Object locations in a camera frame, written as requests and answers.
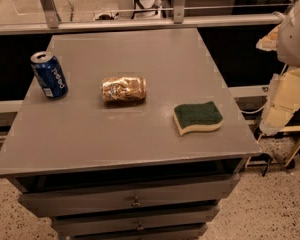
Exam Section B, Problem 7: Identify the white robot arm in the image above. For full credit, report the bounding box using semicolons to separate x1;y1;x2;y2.
256;0;300;136

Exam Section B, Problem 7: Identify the blue Pepsi can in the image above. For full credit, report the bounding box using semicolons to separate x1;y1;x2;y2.
30;51;68;99

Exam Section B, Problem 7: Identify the metal guard rail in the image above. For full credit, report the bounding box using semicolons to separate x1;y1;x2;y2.
0;0;298;35

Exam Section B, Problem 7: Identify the orange soda can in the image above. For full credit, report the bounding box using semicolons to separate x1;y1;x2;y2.
100;76;146;102

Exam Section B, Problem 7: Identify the white cable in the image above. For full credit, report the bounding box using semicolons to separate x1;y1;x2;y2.
240;102;269;116

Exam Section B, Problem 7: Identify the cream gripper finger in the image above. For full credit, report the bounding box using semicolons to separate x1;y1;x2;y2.
256;25;279;51
259;68;300;136

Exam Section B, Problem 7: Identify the green and yellow sponge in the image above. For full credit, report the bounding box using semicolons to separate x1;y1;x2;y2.
173;101;223;136

